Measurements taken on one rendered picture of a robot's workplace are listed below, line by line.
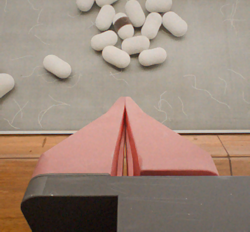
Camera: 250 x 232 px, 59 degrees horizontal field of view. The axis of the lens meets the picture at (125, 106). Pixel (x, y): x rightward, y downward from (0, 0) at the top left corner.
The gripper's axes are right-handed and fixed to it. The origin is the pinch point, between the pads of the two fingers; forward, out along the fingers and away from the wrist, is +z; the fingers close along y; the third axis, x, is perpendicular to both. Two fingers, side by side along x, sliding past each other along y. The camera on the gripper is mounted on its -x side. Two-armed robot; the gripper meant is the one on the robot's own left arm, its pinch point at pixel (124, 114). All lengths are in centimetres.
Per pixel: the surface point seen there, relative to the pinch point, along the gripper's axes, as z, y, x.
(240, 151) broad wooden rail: 4.9, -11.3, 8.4
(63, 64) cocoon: 12.1, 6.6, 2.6
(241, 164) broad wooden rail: 3.7, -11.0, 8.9
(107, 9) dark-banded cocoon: 17.4, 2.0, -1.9
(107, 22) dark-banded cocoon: 16.5, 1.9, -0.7
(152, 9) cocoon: 18.2, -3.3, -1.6
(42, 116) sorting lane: 9.2, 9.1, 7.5
